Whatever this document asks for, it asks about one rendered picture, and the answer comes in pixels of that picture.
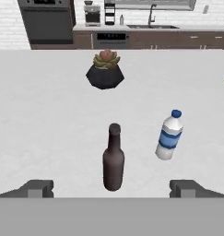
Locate sink basin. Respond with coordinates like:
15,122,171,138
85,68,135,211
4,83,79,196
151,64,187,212
127,24,180,30

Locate dark sink tap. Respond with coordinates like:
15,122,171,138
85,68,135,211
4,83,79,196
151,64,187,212
147,4,159,27

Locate white plastic bottle blue label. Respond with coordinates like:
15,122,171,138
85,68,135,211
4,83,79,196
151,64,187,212
155,109,184,161

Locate dark brown glass bottle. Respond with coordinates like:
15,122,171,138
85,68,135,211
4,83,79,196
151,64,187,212
101,123,125,192

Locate dishwasher with black panel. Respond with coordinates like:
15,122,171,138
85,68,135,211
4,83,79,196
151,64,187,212
92,30,131,50

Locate brown base cupboards run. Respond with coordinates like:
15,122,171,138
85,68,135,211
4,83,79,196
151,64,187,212
30,29,224,52

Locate dark grey wall oven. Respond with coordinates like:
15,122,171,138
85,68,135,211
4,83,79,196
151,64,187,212
17,0,77,45

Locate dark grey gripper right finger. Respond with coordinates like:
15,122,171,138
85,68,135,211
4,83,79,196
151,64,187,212
169,179,224,199

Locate silver coffee machine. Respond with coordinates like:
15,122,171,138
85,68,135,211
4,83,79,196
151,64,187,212
83,0,102,28

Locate black wire stand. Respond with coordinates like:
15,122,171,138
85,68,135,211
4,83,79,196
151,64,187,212
104,2,116,26

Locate succulent in black pot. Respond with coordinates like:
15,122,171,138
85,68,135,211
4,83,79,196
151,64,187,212
85,48,125,90

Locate grey framed window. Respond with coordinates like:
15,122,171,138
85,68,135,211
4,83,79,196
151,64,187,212
104,0,197,12

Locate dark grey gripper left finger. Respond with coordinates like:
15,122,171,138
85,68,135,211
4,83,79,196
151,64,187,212
0,179,54,199

